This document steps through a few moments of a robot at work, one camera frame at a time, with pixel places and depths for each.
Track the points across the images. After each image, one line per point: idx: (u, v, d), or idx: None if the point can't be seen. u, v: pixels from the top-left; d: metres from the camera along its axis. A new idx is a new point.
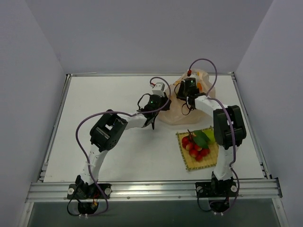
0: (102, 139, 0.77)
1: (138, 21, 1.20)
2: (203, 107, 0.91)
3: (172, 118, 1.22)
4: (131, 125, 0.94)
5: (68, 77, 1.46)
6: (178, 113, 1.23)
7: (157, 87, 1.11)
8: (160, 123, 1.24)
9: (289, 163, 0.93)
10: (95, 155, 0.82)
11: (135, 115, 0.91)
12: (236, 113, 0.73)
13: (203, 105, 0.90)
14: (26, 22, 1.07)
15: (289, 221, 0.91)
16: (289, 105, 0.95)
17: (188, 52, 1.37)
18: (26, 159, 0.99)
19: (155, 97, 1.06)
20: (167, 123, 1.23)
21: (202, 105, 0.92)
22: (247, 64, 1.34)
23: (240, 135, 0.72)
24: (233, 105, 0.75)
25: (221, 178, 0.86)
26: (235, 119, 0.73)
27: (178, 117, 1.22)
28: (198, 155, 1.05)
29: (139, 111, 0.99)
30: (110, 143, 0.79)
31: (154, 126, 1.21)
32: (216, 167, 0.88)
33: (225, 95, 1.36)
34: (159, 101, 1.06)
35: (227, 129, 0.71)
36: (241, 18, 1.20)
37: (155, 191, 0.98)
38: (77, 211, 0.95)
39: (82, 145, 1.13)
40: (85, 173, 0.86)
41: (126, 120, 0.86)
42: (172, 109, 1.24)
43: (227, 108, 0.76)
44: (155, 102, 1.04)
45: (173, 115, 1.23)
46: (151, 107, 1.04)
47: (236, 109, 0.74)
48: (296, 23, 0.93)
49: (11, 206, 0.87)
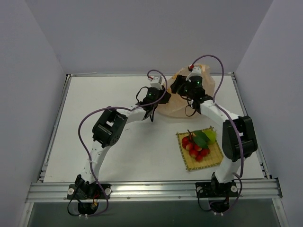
0: (104, 135, 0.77)
1: (138, 21, 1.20)
2: (209, 114, 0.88)
3: (170, 111, 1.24)
4: (131, 118, 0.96)
5: (68, 77, 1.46)
6: (177, 107, 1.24)
7: (155, 80, 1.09)
8: (159, 116, 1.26)
9: (289, 163, 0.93)
10: (97, 152, 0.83)
11: (133, 109, 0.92)
12: (246, 125, 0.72)
13: (209, 111, 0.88)
14: (26, 22, 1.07)
15: (289, 221, 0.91)
16: (289, 105, 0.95)
17: (188, 52, 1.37)
18: (26, 159, 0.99)
19: (154, 90, 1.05)
20: (165, 117, 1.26)
21: (207, 111, 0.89)
22: (247, 64, 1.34)
23: (250, 148, 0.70)
24: (244, 116, 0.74)
25: (223, 181, 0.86)
26: (245, 131, 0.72)
27: (176, 110, 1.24)
28: (198, 156, 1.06)
29: (139, 105, 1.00)
30: (112, 139, 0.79)
31: (152, 118, 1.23)
32: (218, 169, 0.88)
33: (225, 95, 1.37)
34: (157, 92, 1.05)
35: (237, 142, 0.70)
36: (241, 18, 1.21)
37: (155, 191, 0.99)
38: (77, 211, 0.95)
39: (83, 140, 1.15)
40: (86, 171, 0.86)
41: (126, 115, 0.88)
42: (171, 103, 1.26)
43: (237, 118, 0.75)
44: (153, 95, 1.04)
45: (173, 108, 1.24)
46: (150, 100, 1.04)
47: (247, 120, 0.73)
48: (295, 23, 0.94)
49: (11, 207, 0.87)
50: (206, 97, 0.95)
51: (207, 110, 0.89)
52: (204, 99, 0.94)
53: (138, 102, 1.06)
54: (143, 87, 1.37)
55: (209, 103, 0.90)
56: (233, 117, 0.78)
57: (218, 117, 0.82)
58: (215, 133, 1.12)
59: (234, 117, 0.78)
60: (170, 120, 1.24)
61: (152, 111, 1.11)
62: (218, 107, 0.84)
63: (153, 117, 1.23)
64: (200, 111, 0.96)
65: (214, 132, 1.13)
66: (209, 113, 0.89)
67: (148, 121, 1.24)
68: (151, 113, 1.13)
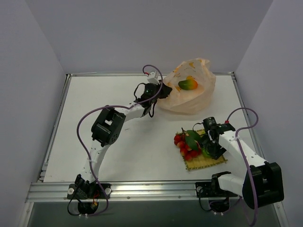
0: (104, 135, 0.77)
1: (137, 20, 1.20)
2: (229, 149, 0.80)
3: (171, 106, 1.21)
4: (131, 117, 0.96)
5: (68, 77, 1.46)
6: (177, 101, 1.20)
7: (151, 75, 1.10)
8: (160, 114, 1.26)
9: (290, 163, 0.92)
10: (97, 151, 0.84)
11: (132, 108, 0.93)
12: (274, 175, 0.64)
13: (229, 145, 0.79)
14: (26, 23, 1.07)
15: (289, 221, 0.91)
16: (289, 104, 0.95)
17: (188, 52, 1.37)
18: (26, 159, 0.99)
19: (151, 86, 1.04)
20: (165, 113, 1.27)
21: (226, 144, 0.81)
22: (247, 63, 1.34)
23: (275, 199, 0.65)
24: (271, 163, 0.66)
25: (225, 189, 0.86)
26: (272, 180, 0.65)
27: (176, 105, 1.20)
28: (187, 155, 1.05)
29: (138, 101, 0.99)
30: (112, 137, 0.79)
31: (153, 115, 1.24)
32: (223, 176, 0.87)
33: (225, 95, 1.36)
34: (155, 88, 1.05)
35: (261, 191, 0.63)
36: (241, 18, 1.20)
37: (155, 191, 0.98)
38: (77, 211, 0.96)
39: (82, 140, 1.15)
40: (86, 171, 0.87)
41: (125, 113, 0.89)
42: (172, 97, 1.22)
43: (263, 166, 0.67)
44: (150, 91, 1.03)
45: (173, 103, 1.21)
46: (148, 96, 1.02)
47: (275, 169, 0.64)
48: (295, 22, 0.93)
49: (11, 207, 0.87)
50: (225, 125, 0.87)
51: (225, 143, 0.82)
52: (223, 128, 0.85)
53: (136, 99, 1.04)
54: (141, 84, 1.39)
55: (229, 136, 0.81)
56: (258, 162, 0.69)
57: (238, 155, 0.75)
58: None
59: (260, 162, 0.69)
60: (170, 118, 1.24)
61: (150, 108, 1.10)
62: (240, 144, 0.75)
63: (153, 114, 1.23)
64: (218, 140, 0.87)
65: None
66: (227, 146, 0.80)
67: (148, 119, 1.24)
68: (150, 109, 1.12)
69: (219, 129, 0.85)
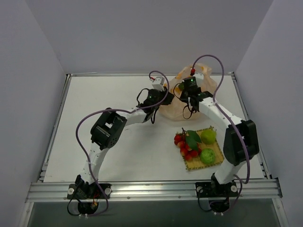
0: (102, 137, 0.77)
1: (137, 20, 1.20)
2: (210, 115, 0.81)
3: (174, 115, 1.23)
4: (131, 121, 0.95)
5: (68, 77, 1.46)
6: (180, 109, 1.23)
7: (156, 81, 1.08)
8: (162, 116, 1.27)
9: (289, 164, 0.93)
10: (96, 153, 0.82)
11: (133, 111, 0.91)
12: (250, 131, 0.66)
13: (209, 111, 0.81)
14: (26, 22, 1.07)
15: (289, 221, 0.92)
16: (289, 104, 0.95)
17: (188, 53, 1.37)
18: (26, 160, 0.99)
19: (155, 92, 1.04)
20: (168, 118, 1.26)
21: (206, 110, 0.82)
22: (247, 64, 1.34)
23: (252, 152, 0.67)
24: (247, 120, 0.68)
25: (223, 182, 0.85)
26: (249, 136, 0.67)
27: (179, 114, 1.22)
28: (188, 155, 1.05)
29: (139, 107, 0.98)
30: (111, 141, 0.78)
31: (153, 120, 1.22)
32: (218, 171, 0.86)
33: (225, 95, 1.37)
34: (158, 95, 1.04)
35: (240, 147, 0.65)
36: (241, 18, 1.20)
37: (155, 191, 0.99)
38: (77, 211, 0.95)
39: (81, 142, 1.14)
40: (85, 172, 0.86)
41: (126, 117, 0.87)
42: (174, 105, 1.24)
43: (240, 124, 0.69)
44: (154, 97, 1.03)
45: (176, 111, 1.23)
46: (151, 102, 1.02)
47: (251, 125, 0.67)
48: (295, 23, 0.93)
49: (11, 207, 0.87)
50: (204, 94, 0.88)
51: (206, 109, 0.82)
52: (202, 96, 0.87)
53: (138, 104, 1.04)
54: (144, 88, 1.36)
55: (209, 102, 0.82)
56: (236, 120, 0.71)
57: (219, 119, 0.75)
58: (215, 133, 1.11)
59: (237, 121, 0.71)
60: (172, 121, 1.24)
61: (153, 112, 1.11)
62: (219, 108, 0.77)
63: (153, 119, 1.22)
64: (198, 109, 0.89)
65: (214, 131, 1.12)
66: (208, 112, 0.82)
67: (149, 123, 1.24)
68: (152, 114, 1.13)
69: (199, 99, 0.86)
